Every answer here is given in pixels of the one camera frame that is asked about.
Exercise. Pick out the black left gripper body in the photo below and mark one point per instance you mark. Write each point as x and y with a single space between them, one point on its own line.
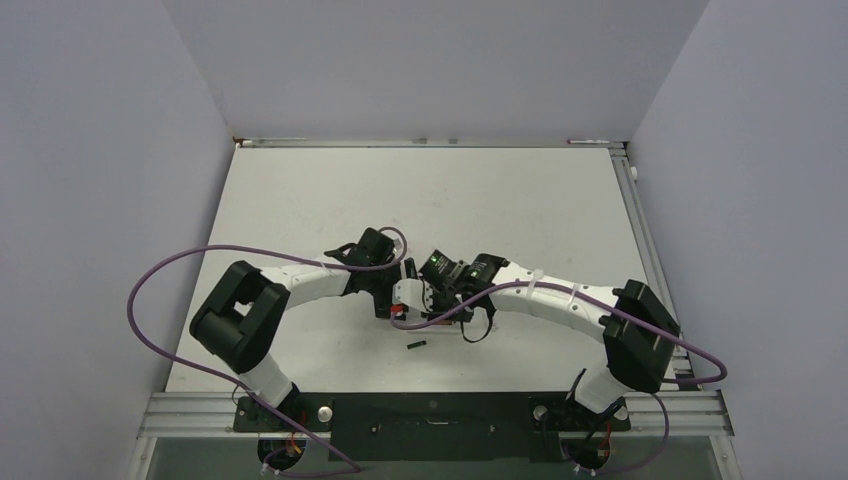
382 281

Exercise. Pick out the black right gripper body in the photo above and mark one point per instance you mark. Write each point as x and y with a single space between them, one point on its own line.
443 300

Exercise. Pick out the white remote control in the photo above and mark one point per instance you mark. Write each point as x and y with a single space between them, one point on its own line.
442 324

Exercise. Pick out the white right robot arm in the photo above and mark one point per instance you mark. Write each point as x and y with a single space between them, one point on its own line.
632 324

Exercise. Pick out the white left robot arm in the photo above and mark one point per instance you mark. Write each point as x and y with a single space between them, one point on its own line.
239 319

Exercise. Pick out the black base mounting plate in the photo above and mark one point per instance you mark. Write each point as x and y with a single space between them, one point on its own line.
455 426

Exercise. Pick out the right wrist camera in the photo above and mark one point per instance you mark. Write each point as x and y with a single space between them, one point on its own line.
413 294

